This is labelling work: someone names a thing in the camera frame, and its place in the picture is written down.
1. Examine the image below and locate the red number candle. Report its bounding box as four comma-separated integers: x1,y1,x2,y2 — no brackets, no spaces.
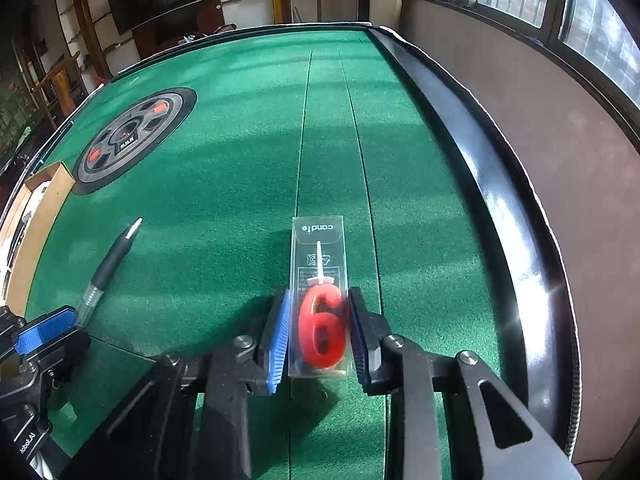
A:
298,242,347,368

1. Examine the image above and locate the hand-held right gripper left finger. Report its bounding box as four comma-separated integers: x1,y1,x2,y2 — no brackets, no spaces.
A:
60,287,293,480

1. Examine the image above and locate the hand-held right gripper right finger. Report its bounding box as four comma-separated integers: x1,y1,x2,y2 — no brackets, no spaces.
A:
348,287,583,480

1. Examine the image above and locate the round table control panel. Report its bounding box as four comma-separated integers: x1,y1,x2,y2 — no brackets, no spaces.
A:
74,86,197,197

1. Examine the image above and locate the cardboard box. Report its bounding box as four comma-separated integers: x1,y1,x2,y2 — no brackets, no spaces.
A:
0,161,76,311

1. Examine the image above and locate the metal flexible hose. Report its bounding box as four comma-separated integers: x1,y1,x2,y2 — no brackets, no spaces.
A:
566,370,584,457

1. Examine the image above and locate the wooden chair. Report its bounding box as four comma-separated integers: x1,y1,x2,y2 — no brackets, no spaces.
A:
30,52,83,122

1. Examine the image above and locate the clear candle box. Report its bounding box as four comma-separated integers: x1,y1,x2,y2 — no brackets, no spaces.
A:
289,215,349,377

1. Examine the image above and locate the black ballpoint pen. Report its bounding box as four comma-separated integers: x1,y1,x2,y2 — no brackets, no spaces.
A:
75,217,144,326

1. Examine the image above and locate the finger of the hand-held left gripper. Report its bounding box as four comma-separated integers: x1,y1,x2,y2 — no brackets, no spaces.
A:
12,309,93,384
0,305,26,333

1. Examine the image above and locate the white wall shelf unit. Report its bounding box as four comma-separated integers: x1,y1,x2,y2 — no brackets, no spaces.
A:
30,0,142,92

